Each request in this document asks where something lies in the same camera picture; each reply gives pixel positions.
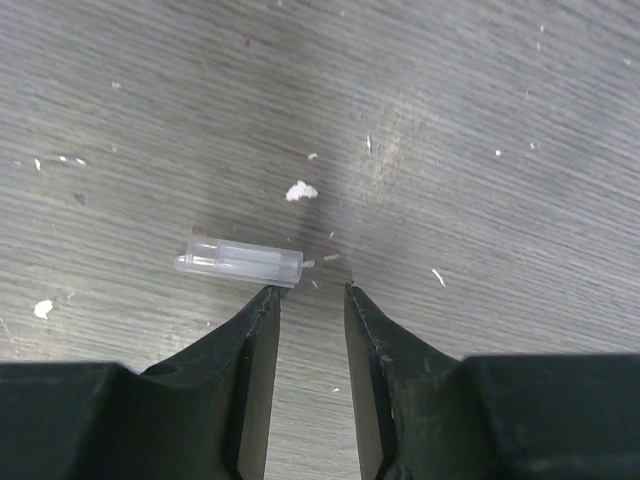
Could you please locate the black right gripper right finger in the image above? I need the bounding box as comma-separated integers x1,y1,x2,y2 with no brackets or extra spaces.
344,285,639,479

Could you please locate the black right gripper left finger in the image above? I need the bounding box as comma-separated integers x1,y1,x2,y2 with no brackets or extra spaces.
1,286,280,479

